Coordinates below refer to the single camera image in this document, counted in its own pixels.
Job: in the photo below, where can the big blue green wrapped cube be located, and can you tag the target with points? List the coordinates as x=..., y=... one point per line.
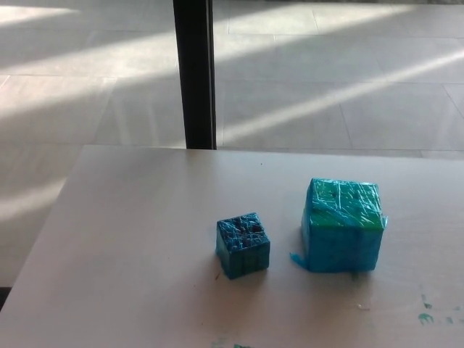
x=344, y=250

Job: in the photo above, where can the black window frame post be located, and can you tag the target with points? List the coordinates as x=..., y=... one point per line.
x=194, y=72

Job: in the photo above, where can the small blue cube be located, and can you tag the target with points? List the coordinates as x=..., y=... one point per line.
x=244, y=253

